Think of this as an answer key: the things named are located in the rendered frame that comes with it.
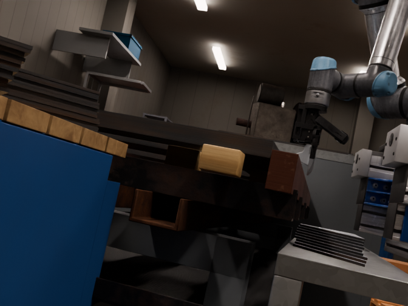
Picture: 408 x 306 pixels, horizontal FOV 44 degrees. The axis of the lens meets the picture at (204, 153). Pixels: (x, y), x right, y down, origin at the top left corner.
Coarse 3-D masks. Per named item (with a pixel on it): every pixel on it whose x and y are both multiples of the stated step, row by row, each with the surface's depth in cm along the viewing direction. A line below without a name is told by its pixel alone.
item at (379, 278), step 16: (288, 256) 69; (304, 256) 73; (320, 256) 79; (368, 256) 108; (288, 272) 69; (304, 272) 69; (320, 272) 68; (336, 272) 68; (352, 272) 67; (368, 272) 69; (384, 272) 75; (400, 272) 81; (336, 288) 68; (352, 288) 67; (368, 288) 67; (384, 288) 66; (400, 288) 66; (400, 304) 66
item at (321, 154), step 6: (276, 144) 238; (282, 144) 238; (288, 144) 237; (282, 150) 237; (288, 150) 237; (294, 150) 236; (300, 150) 235; (318, 150) 234; (318, 156) 233; (324, 156) 233; (330, 156) 232; (336, 156) 231; (342, 156) 231; (348, 156) 230; (354, 156) 230; (342, 162) 231; (348, 162) 230
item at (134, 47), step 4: (116, 32) 574; (120, 36) 574; (124, 36) 573; (128, 36) 573; (132, 36) 575; (120, 40) 573; (124, 40) 573; (128, 40) 572; (132, 40) 581; (136, 40) 590; (124, 44) 572; (128, 44) 572; (132, 44) 584; (136, 44) 596; (128, 48) 572; (132, 48) 586; (136, 48) 599; (140, 48) 613; (132, 52) 589; (136, 52) 602; (136, 56) 605
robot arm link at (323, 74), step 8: (320, 56) 154; (312, 64) 155; (320, 64) 153; (328, 64) 152; (312, 72) 154; (320, 72) 152; (328, 72) 152; (336, 72) 155; (312, 80) 153; (320, 80) 152; (328, 80) 152; (336, 80) 155; (312, 88) 153; (320, 88) 152; (328, 88) 152
